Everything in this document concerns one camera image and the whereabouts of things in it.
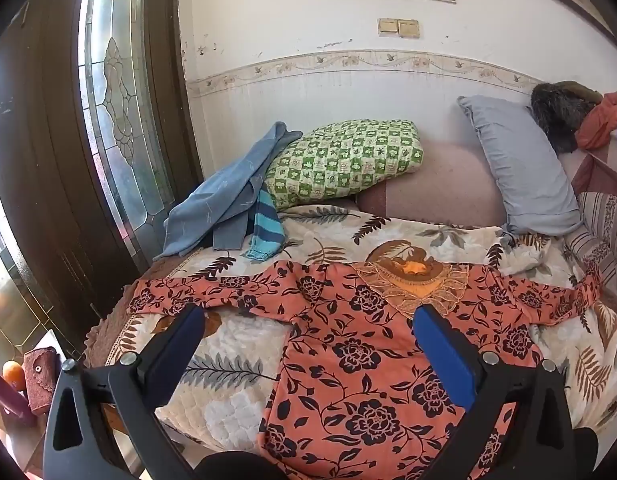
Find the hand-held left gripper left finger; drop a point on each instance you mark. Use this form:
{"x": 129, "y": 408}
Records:
{"x": 181, "y": 345}

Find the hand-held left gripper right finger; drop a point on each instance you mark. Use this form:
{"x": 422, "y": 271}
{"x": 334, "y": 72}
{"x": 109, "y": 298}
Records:
{"x": 448, "y": 355}

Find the orange floral garment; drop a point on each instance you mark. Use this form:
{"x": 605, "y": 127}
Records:
{"x": 358, "y": 360}

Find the leaf print blanket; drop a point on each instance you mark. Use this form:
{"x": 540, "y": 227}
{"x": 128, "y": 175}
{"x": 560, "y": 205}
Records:
{"x": 228, "y": 400}

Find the teal striped cloth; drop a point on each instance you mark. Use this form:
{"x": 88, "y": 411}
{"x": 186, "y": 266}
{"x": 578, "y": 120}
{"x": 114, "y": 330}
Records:
{"x": 266, "y": 230}

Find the brown towel pouch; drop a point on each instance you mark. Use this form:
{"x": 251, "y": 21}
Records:
{"x": 41, "y": 380}

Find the blue grey cloth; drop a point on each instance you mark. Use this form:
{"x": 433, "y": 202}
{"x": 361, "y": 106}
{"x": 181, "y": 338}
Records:
{"x": 213, "y": 200}

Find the orange fruit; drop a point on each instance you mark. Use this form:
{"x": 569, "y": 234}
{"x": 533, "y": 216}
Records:
{"x": 13, "y": 375}

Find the purple plastic object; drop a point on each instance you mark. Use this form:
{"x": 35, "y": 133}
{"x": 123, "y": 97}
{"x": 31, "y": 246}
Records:
{"x": 6, "y": 402}

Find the grey blue pillow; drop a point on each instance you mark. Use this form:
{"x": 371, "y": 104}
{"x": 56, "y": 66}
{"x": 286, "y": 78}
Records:
{"x": 523, "y": 170}

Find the striped beige cushion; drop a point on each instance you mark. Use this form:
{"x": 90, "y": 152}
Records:
{"x": 605, "y": 220}

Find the green checkered pillow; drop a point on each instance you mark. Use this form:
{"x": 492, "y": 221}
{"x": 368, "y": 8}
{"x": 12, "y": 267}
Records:
{"x": 338, "y": 160}

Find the brown wooden door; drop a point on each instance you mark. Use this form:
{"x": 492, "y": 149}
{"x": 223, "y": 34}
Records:
{"x": 33, "y": 160}

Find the mauve patterned cloth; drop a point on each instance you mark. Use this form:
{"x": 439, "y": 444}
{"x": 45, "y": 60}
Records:
{"x": 600, "y": 172}

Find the dark furry item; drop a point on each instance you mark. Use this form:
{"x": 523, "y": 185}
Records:
{"x": 558, "y": 115}

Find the orange red cloth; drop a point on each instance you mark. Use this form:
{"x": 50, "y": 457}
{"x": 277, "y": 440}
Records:
{"x": 600, "y": 125}

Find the beige wall switch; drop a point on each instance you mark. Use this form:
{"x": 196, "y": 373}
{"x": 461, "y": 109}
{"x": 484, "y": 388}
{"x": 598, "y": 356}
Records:
{"x": 388, "y": 26}
{"x": 409, "y": 28}

